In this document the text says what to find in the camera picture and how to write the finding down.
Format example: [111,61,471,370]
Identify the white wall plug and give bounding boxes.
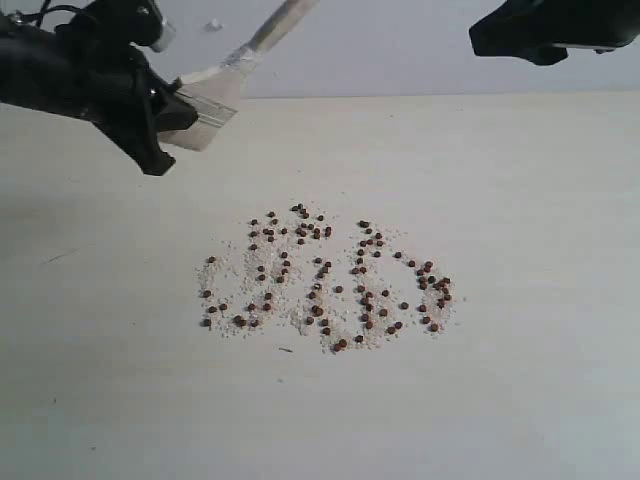
[204,19,224,32]

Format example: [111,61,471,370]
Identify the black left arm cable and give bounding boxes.
[9,0,96,31]

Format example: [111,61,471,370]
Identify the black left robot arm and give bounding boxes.
[1,1,198,176]

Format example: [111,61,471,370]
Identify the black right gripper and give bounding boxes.
[468,0,639,66]

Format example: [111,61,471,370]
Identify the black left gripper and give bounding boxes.
[49,29,198,176]

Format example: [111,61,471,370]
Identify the pile of rice and pellets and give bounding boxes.
[197,203,456,355]

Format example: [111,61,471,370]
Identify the white paint brush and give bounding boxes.
[158,0,318,151]

